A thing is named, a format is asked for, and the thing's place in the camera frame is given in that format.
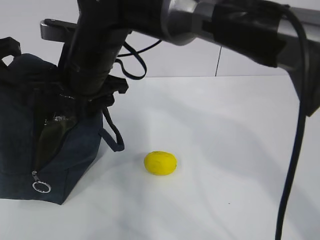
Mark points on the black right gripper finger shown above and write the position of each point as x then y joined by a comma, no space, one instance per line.
112,85

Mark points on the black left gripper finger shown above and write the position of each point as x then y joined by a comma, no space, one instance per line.
25,68

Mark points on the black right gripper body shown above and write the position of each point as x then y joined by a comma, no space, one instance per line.
95,45

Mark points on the dark blue lunch bag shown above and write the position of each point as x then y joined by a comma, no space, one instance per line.
47,142

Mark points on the yellow lemon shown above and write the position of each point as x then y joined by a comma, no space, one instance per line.
160,163

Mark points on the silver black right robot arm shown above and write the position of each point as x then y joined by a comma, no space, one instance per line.
268,33

